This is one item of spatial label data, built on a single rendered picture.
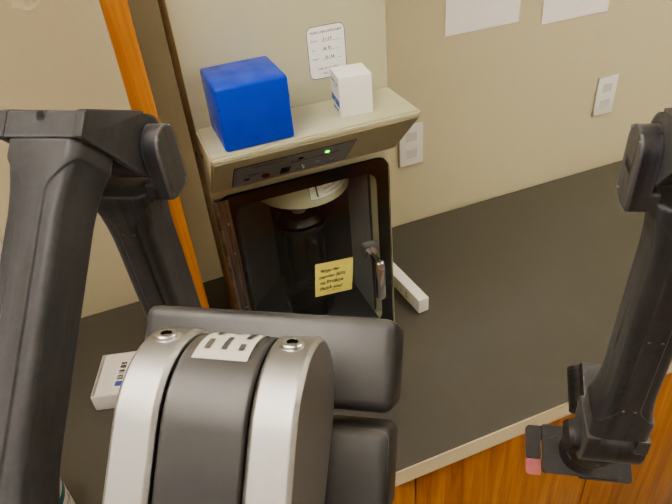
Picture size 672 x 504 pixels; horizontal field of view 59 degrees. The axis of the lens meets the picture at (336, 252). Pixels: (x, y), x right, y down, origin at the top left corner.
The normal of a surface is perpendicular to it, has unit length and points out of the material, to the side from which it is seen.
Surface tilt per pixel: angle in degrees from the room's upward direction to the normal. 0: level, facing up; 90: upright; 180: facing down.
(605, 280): 0
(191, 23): 90
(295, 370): 7
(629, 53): 90
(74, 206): 91
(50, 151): 44
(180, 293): 90
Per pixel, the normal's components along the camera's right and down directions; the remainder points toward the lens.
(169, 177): 0.98, 0.04
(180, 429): -0.18, -0.17
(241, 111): 0.36, 0.52
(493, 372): -0.08, -0.81
